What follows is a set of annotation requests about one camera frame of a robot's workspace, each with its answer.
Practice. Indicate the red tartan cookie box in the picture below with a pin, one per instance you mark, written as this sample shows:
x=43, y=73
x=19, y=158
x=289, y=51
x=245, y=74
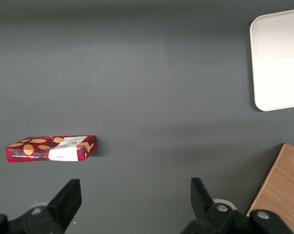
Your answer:
x=39, y=151

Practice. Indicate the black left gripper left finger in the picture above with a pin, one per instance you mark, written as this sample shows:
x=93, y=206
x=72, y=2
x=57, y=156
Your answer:
x=61, y=207

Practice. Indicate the cream plastic tray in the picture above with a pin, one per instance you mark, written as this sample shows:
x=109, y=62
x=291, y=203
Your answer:
x=278, y=61

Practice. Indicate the wooden drawer cabinet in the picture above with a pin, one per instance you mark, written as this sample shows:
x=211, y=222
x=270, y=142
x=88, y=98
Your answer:
x=283, y=185

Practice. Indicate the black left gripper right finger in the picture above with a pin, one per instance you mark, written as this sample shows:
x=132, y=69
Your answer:
x=205, y=214

